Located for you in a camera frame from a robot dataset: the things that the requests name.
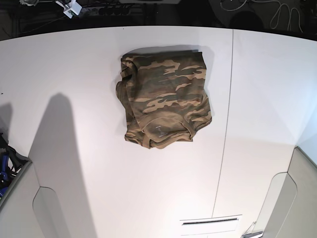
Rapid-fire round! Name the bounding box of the camouflage T-shirt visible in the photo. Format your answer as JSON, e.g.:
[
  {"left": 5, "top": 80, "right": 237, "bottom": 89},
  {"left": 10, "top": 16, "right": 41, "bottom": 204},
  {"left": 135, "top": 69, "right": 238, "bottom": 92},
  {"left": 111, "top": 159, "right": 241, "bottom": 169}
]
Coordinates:
[{"left": 116, "top": 51, "right": 212, "bottom": 149}]

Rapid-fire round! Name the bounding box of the metal clip at edge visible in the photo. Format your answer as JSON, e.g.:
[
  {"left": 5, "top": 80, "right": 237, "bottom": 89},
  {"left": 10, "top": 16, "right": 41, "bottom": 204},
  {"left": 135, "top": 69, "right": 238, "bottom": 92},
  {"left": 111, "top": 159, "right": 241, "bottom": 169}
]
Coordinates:
[{"left": 241, "top": 222, "right": 264, "bottom": 238}]

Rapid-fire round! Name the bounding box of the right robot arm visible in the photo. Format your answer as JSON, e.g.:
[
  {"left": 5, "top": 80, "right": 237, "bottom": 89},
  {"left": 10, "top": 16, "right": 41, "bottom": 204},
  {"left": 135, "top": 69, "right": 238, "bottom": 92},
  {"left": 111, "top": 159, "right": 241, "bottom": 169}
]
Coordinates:
[{"left": 20, "top": 0, "right": 39, "bottom": 6}]

